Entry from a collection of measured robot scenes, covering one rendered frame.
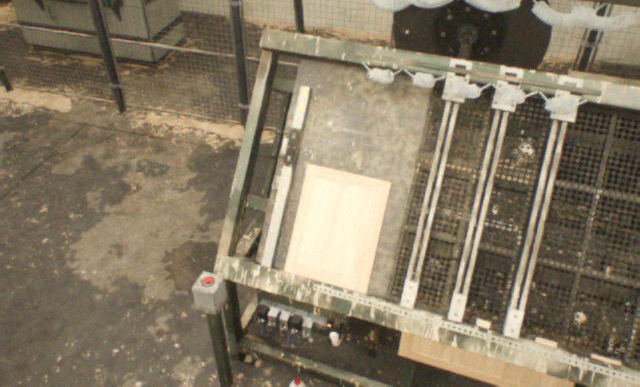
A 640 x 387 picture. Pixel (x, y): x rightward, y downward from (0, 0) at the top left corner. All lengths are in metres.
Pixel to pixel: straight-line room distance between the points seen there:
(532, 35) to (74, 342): 3.27
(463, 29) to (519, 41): 0.29
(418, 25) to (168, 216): 2.59
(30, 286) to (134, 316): 0.84
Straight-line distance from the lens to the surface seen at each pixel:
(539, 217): 2.65
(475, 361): 3.21
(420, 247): 2.66
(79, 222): 4.75
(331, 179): 2.73
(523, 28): 2.97
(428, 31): 3.02
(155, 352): 3.74
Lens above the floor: 3.01
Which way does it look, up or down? 38 degrees down
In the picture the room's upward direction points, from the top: straight up
